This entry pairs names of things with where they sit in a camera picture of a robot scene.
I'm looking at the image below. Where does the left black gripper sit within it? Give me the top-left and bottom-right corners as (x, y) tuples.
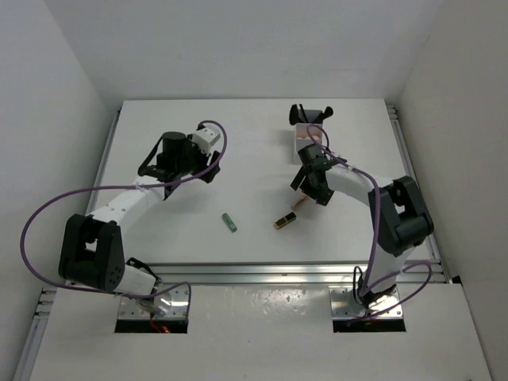
(175, 133), (219, 183)

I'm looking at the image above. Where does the rose gold lipstick tube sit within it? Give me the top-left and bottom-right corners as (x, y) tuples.
(291, 196), (308, 211)

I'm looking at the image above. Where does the black gold lipstick case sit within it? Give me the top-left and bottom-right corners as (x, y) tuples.
(274, 212), (297, 229)

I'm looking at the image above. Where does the black fan makeup brush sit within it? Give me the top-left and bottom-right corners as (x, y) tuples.
(289, 104), (305, 125)

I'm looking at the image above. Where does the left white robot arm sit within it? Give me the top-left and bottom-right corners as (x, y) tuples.
(58, 127), (221, 295)

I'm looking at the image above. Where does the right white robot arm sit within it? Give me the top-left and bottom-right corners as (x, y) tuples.
(291, 144), (434, 308)

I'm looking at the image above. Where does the white compartment organizer box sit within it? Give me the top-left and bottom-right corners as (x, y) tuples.
(293, 123), (323, 165)

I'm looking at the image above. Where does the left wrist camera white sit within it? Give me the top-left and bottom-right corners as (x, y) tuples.
(191, 127), (221, 155)

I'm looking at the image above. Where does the aluminium table frame rail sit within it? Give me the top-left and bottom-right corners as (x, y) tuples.
(69, 260), (449, 287)

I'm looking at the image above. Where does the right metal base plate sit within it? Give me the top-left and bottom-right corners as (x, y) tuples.
(329, 287), (404, 321)

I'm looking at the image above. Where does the metal base plate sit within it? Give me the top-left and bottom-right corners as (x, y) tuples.
(329, 287), (404, 321)
(117, 284), (191, 321)

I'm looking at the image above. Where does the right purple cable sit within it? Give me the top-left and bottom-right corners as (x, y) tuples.
(307, 125), (433, 321)

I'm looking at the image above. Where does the purple cable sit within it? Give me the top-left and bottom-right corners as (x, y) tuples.
(307, 125), (433, 321)
(20, 120), (228, 318)

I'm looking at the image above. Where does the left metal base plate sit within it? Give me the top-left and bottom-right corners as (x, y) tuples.
(117, 284), (191, 321)

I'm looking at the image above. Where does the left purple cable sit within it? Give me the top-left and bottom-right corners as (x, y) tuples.
(20, 120), (228, 318)

